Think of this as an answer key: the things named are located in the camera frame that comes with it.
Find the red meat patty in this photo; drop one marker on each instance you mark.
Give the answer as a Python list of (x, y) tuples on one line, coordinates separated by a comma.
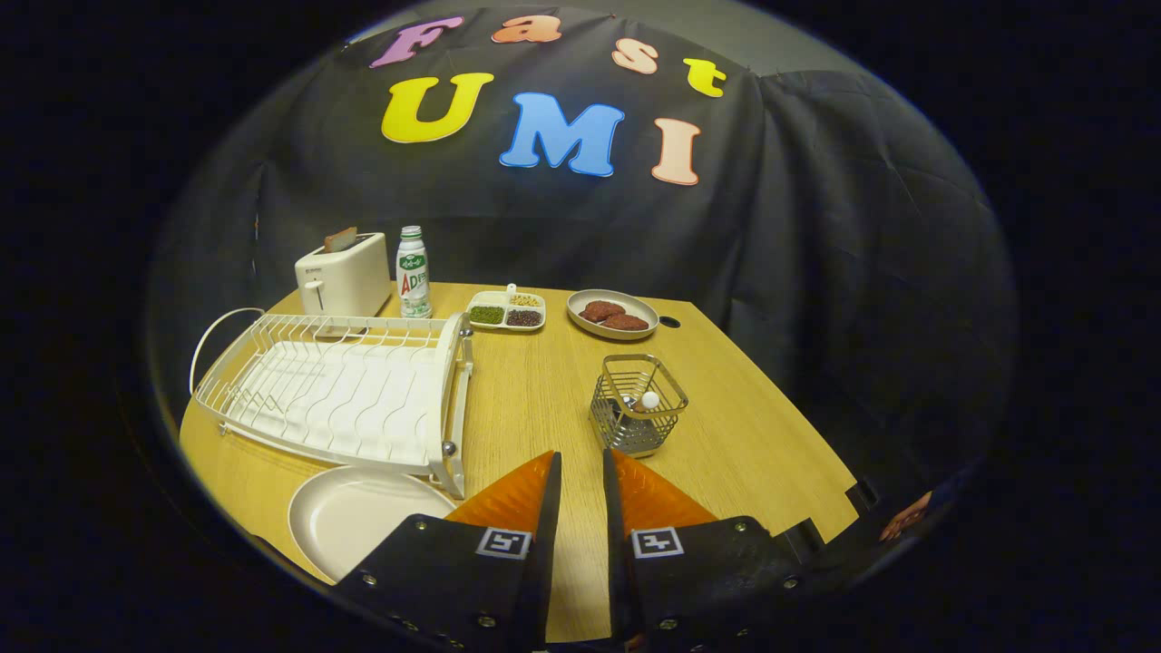
[(628, 323), (600, 310)]

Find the white toaster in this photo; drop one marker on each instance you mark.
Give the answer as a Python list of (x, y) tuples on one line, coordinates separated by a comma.
[(349, 281)]

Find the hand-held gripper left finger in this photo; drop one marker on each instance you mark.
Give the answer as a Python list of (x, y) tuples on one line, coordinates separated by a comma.
[(544, 544)]

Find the beige plate with meat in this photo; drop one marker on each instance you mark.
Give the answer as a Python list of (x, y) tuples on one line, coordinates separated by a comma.
[(635, 304)]

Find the white divided dish with beans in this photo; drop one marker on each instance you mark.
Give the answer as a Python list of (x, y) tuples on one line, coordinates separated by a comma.
[(526, 317)]

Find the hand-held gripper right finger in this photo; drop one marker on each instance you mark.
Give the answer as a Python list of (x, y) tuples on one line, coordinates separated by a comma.
[(617, 544)]

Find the black backdrop cloth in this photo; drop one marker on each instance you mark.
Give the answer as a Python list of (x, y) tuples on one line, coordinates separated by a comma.
[(816, 227)]

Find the white bottle with green label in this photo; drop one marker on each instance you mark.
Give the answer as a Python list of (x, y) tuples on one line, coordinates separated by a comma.
[(414, 281)]

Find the brown bread slice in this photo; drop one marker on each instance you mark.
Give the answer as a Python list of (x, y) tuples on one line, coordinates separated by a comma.
[(340, 239)]

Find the white round plate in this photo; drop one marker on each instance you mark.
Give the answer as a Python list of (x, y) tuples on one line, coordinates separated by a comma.
[(363, 517)]

